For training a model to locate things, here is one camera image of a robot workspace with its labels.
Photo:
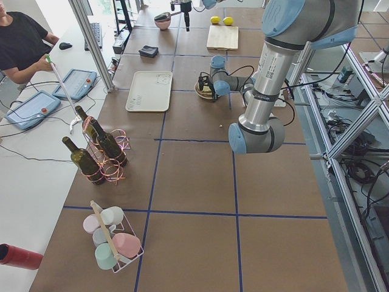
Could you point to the black keyboard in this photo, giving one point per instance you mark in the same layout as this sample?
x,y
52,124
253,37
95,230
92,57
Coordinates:
x,y
97,33

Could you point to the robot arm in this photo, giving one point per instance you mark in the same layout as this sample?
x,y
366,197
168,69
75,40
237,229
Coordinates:
x,y
287,26

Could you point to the aluminium frame post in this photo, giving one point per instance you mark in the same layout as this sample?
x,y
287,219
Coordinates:
x,y
83,21

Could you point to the dark wine bottle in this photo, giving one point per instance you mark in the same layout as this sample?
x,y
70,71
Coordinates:
x,y
88,129
85,162
107,142

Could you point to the white round plate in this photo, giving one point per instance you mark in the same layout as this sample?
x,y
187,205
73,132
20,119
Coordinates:
x,y
207,96

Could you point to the wooden cutting board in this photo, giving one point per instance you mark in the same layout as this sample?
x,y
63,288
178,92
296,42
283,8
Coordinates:
x,y
223,38

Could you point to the red cylinder bottle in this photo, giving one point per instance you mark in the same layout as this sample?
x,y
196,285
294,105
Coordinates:
x,y
20,258

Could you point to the light pink cup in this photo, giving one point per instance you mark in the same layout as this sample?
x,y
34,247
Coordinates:
x,y
90,223

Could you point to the grey cup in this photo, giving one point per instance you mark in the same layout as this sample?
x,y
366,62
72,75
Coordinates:
x,y
99,237

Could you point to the salmon pink cup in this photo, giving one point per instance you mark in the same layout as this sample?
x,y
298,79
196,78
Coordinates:
x,y
127,245

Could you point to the white wire cup rack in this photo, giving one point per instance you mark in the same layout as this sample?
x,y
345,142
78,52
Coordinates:
x,y
112,230

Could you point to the grey folded cloth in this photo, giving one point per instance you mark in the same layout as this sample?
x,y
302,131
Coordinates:
x,y
149,51

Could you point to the blue teach pendant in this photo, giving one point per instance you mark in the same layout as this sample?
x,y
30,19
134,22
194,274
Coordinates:
x,y
34,110
78,83

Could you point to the dark wine bottle front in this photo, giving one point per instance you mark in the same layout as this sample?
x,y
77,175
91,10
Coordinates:
x,y
107,142

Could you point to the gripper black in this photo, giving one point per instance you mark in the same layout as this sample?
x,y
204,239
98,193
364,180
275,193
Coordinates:
x,y
209,83
185,8

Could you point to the mint green cup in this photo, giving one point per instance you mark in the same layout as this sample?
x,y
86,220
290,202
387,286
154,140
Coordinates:
x,y
104,257

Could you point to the cream bear tray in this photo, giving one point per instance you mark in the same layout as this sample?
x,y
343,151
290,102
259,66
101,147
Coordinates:
x,y
150,91

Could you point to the blue teach pendant far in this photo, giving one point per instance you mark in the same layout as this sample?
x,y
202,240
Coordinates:
x,y
78,83

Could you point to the blue teach pendant near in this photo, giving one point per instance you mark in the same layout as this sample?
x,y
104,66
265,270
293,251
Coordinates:
x,y
34,110

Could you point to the white pink stick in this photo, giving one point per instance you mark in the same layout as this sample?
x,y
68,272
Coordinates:
x,y
77,118

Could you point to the steel scoop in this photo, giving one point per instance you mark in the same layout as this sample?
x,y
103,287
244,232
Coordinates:
x,y
165,16

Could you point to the yellow lemon right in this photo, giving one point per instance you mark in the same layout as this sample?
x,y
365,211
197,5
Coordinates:
x,y
228,21

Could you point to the dark wine bottle rear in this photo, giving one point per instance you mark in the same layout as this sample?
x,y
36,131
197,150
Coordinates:
x,y
88,129

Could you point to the yellow lemon left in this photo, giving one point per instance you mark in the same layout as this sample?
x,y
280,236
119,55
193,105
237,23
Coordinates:
x,y
215,20

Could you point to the pink plastic bowl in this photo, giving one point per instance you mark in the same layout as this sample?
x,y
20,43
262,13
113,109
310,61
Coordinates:
x,y
163,25

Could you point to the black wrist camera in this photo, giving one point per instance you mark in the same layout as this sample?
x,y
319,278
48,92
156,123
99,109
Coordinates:
x,y
204,79

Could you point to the bread slice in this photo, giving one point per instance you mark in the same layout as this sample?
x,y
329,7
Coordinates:
x,y
204,89

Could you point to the yellow lemon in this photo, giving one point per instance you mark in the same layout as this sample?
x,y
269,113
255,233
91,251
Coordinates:
x,y
228,21
215,20

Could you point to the white cup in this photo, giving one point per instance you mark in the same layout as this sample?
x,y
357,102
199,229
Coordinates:
x,y
112,215

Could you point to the black computer mouse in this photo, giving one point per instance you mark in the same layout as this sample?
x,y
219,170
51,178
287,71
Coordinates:
x,y
65,45

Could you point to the copper wire bottle rack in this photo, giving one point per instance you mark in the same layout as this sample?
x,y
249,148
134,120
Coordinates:
x,y
111,168

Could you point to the person in black shirt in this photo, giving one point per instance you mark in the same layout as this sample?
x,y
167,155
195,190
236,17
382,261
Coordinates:
x,y
24,46

